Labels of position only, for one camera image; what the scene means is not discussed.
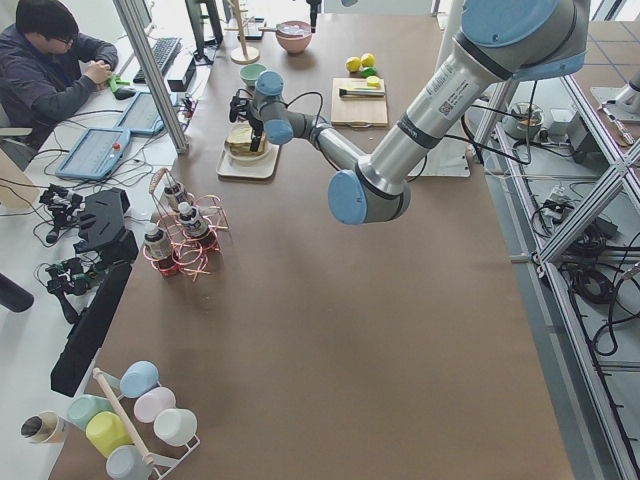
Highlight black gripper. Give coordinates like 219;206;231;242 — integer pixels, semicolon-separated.
229;0;319;153

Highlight white round plate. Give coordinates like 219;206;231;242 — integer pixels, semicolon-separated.
224;129;269;162

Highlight plain toast slice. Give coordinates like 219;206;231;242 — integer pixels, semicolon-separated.
226;123;253;145

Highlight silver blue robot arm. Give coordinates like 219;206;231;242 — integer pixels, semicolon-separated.
241;0;590;225

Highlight cream rabbit tray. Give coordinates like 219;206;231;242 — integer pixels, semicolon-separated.
216;142;280;180

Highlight pink bowl with ice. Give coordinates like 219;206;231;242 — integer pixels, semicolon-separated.
275;20;312;54

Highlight green ceramic bowl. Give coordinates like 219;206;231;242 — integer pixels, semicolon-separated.
239;63;267;88

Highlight steel ice scoop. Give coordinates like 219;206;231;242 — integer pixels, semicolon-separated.
258;23;308;37

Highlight wooden mug tree stand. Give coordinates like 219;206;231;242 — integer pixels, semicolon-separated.
225;0;260;65

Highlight steel muddler black tip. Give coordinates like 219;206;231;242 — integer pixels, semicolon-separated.
338;88;386;98

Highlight whole yellow lemon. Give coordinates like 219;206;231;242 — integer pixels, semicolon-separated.
360;52;376;68
345;56;361;73

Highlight green lime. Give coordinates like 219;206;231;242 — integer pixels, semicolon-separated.
360;67;378;78

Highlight black monitor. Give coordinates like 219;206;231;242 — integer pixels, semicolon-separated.
185;0;223;66

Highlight halved lemon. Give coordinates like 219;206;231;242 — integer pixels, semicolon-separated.
366;75;381;89

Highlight wooden cutting board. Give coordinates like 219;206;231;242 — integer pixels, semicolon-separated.
330;77;389;127

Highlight black keyboard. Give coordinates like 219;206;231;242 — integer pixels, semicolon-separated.
152;37;182;77

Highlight blue teach pendant far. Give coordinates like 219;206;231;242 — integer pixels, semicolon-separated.
114;92;164;137

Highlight blue teach pendant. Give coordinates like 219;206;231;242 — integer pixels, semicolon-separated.
114;92;164;137
55;128;131;180

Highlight tea bottle back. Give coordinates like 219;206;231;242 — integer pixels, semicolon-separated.
163;183;184;212

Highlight tea bottle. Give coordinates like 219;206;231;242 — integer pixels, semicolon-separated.
178;201;213;250
144;222;179;277
163;183;184;212

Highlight tea bottle middle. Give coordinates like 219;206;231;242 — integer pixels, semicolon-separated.
178;201;213;250

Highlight blue teach pendant near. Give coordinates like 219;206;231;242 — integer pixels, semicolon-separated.
55;128;131;180

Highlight tea bottle front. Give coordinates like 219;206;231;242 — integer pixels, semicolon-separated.
144;222;179;277

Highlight seated person dark jacket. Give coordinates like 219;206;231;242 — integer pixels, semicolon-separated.
1;1;118;150

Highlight blue plastic cup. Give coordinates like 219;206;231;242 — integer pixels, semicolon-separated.
120;360;159;399

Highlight pink plastic cup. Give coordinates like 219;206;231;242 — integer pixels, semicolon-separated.
133;386;176;423

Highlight white plastic cup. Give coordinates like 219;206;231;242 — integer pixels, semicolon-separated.
153;408;198;447

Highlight white cup rack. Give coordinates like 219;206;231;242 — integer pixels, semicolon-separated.
92;367;201;479

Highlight green plastic cup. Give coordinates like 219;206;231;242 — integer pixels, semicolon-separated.
67;394;113;431

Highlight yellow plastic cup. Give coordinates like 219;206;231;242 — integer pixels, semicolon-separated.
85;411;133;458

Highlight grey plastic cup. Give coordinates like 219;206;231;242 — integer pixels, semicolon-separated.
106;445;152;480

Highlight black camera cable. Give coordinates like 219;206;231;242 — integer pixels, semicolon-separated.
234;87;325;126

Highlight copper wire bottle rack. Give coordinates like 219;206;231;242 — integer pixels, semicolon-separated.
142;167;230;281

